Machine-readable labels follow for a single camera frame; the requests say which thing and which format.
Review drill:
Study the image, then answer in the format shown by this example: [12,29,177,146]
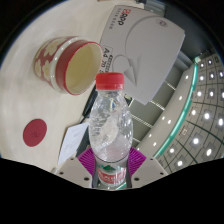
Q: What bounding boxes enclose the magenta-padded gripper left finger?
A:
[54,147,98,189]

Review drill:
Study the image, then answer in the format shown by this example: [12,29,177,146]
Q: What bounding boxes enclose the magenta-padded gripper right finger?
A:
[126,147,169,189]

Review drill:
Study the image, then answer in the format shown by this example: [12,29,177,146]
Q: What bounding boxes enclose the clear red-capped water bottle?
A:
[88,72,134,191]

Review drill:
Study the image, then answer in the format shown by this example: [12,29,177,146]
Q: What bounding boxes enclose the flat round red coaster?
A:
[22,118,48,148]

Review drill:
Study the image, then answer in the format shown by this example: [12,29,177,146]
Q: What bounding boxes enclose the recessed ceiling lights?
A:
[146,54,224,169]

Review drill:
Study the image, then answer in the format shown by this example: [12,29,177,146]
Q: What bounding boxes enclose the red white flowered mug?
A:
[32,35,104,96]

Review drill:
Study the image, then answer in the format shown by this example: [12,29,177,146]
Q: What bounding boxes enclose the white paper ream package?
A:
[99,4,186,106]

